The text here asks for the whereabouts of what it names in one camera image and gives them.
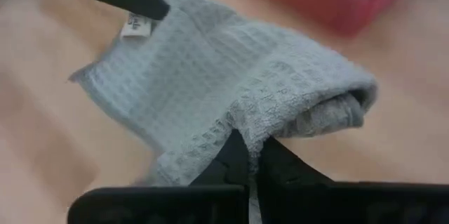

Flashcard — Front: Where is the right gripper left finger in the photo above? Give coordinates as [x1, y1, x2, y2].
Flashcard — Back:
[67, 129, 252, 224]

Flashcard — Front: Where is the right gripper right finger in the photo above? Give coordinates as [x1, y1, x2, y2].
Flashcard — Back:
[256, 136, 449, 224]

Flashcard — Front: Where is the grey microfiber towel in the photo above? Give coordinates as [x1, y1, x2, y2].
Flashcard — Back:
[66, 0, 379, 224]

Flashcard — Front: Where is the translucent pink plastic bin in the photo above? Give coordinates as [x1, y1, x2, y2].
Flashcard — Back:
[224, 0, 427, 38]

